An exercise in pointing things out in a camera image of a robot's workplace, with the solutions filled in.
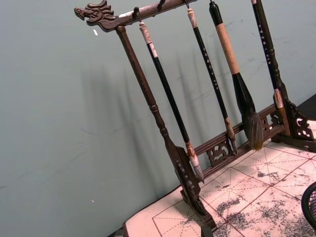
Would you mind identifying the black brush with white ends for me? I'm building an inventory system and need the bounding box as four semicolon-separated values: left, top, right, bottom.
138;21;205;184

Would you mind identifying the dark wooden dragon brush rack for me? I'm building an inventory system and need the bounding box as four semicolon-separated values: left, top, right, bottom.
74;0;316;237

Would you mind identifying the thin black brush, brown ferrule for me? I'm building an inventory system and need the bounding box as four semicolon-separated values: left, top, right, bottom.
186;7;238;155

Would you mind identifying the white grid calligraphy practice mat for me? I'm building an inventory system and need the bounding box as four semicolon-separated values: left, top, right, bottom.
122;120;316;237

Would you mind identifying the black brush with pale ferrule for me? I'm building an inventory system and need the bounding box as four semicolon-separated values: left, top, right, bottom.
250;0;285;119

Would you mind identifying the black table cloth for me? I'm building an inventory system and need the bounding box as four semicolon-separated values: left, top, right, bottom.
294;93;316;124

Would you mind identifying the black mesh pen holder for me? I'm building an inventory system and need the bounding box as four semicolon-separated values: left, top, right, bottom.
300;182;316;224

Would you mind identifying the large brush with tan handle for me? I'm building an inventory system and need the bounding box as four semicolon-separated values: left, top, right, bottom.
208;0;265;152

